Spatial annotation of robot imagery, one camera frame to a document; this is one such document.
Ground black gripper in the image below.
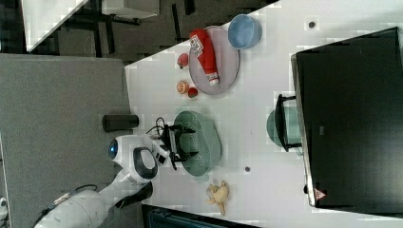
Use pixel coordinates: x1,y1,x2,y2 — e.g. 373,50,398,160
162,124,198,169

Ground green oval strainer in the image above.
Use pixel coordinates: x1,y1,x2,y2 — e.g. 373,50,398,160
174,110,221,182

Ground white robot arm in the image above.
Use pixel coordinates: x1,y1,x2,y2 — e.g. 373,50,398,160
32,124,195,228

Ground small toy strawberry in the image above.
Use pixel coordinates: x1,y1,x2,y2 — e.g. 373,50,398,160
187,87,198,98

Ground toy orange slice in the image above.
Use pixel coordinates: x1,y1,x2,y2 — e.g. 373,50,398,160
176,81,189,94

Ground yellow peeled banana toy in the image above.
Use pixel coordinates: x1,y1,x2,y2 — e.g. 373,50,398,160
205,180,229,216

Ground large toy strawberry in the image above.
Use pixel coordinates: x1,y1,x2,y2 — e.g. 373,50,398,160
177,53,189,68

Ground purple round plate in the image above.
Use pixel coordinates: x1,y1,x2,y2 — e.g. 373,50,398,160
189,26,240,95

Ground red ketchup bottle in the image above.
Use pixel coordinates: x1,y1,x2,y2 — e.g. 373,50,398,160
189,28,220,86

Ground green mug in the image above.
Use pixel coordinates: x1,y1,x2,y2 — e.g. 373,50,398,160
266,106,301,146

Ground blue bowl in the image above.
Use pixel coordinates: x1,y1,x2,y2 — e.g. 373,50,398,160
227,14,262,49

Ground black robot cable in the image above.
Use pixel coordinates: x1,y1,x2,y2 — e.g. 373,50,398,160
144,116,167,138

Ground black cylinder post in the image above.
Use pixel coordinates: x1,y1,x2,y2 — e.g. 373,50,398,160
102,114,140,133

